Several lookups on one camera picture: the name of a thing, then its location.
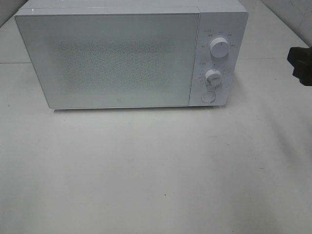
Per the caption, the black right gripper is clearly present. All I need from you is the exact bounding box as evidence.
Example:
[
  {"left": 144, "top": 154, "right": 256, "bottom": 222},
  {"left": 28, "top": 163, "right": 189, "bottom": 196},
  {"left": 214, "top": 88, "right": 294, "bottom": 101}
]
[{"left": 287, "top": 47, "right": 312, "bottom": 86}]

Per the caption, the white timer knob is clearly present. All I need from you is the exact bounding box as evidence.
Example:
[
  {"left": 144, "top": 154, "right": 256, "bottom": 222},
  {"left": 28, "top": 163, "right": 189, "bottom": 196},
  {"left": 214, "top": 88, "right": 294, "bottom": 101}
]
[{"left": 205, "top": 69, "right": 222, "bottom": 87}]

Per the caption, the round white door button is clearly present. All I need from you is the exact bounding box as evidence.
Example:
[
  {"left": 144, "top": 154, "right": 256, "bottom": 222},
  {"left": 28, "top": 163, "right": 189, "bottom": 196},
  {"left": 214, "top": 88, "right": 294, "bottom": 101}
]
[{"left": 201, "top": 91, "right": 216, "bottom": 103}]

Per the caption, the white microwave door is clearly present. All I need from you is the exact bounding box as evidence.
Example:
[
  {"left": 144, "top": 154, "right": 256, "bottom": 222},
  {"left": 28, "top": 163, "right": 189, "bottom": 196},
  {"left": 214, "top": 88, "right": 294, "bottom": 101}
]
[{"left": 16, "top": 14, "right": 199, "bottom": 109}]

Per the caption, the upper white power knob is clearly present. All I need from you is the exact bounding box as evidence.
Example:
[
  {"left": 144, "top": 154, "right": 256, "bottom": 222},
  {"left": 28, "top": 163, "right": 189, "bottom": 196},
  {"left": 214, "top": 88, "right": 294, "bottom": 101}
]
[{"left": 209, "top": 36, "right": 230, "bottom": 59}]

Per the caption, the white microwave oven body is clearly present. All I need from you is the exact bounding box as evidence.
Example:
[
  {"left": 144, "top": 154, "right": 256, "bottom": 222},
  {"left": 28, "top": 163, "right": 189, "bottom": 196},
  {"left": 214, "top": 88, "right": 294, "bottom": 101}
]
[{"left": 15, "top": 0, "right": 249, "bottom": 109}]

